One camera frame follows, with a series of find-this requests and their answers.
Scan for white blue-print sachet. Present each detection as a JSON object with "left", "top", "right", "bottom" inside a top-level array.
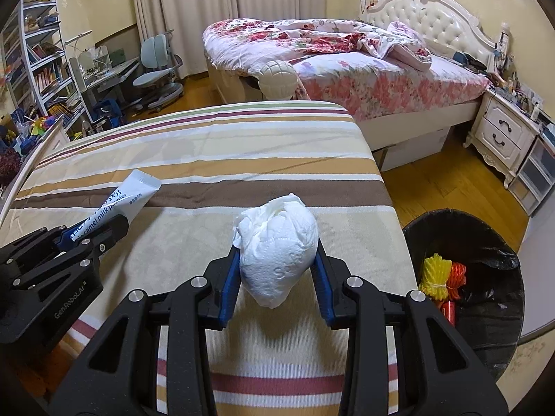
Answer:
[{"left": 69, "top": 170, "right": 162, "bottom": 243}]

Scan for orange-red mesh net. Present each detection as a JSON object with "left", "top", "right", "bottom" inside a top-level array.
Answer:
[{"left": 449, "top": 262, "right": 471, "bottom": 303}]

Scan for grey study desk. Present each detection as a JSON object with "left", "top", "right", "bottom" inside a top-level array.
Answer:
[{"left": 69, "top": 45, "right": 139, "bottom": 131}]

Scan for white under-bed storage box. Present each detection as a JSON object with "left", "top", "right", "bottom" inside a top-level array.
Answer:
[{"left": 382, "top": 128, "right": 448, "bottom": 173}]

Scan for yellow mesh net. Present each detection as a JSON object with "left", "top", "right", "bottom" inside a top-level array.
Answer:
[{"left": 418, "top": 253, "right": 454, "bottom": 302}]

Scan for white wardrobe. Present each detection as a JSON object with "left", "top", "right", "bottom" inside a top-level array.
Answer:
[{"left": 518, "top": 208, "right": 555, "bottom": 339}]

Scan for white carved nightstand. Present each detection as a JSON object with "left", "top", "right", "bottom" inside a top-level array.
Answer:
[{"left": 463, "top": 89, "right": 543, "bottom": 189}]

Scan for grey swivel chair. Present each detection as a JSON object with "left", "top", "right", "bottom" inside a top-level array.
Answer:
[{"left": 132, "top": 30, "right": 183, "bottom": 111}]

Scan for nightstand clutter of bottles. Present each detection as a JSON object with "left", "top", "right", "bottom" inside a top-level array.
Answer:
[{"left": 490, "top": 67, "right": 547, "bottom": 115}]

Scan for floral bed sheet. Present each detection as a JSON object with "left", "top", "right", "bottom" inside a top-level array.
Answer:
[{"left": 295, "top": 54, "right": 495, "bottom": 122}]

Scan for white bed with tufted headboard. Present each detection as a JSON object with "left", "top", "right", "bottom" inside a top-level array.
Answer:
[{"left": 203, "top": 0, "right": 499, "bottom": 172}]

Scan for dark clothes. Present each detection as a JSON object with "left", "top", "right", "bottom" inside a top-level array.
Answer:
[{"left": 453, "top": 52, "right": 490, "bottom": 72}]

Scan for black-lined waste bin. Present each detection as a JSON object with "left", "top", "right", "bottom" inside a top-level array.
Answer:
[{"left": 401, "top": 209, "right": 526, "bottom": 354}]

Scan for white bookshelf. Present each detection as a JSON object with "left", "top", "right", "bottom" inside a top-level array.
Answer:
[{"left": 0, "top": 0, "right": 94, "bottom": 139}]

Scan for striped tablecloth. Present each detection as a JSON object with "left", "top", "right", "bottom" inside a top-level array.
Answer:
[{"left": 0, "top": 101, "right": 412, "bottom": 416}]

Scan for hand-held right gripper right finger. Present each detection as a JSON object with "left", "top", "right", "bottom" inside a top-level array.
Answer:
[{"left": 313, "top": 243, "right": 509, "bottom": 416}]

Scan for colourful toy pile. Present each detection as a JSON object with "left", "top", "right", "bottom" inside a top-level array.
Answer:
[{"left": 0, "top": 108, "right": 66, "bottom": 161}]

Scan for white tissue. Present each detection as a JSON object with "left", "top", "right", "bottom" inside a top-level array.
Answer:
[{"left": 233, "top": 192, "right": 319, "bottom": 310}]

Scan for floral quilt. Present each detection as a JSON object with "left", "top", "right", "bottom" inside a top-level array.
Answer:
[{"left": 203, "top": 17, "right": 434, "bottom": 74}]

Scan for red crushed can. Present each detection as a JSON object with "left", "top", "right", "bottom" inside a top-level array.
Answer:
[{"left": 440, "top": 301, "right": 458, "bottom": 328}]

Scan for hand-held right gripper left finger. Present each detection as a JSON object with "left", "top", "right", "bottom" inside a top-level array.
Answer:
[{"left": 50, "top": 245, "right": 241, "bottom": 416}]

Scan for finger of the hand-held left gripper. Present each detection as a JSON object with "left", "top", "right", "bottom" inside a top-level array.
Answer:
[
  {"left": 9, "top": 214, "right": 130, "bottom": 287},
  {"left": 0, "top": 225, "right": 83, "bottom": 278}
]

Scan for translucent plastic drawer unit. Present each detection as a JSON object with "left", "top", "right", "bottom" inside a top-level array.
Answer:
[{"left": 508, "top": 136, "right": 555, "bottom": 216}]

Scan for beige curtains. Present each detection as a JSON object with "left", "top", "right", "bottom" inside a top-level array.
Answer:
[{"left": 130, "top": 0, "right": 328, "bottom": 53}]

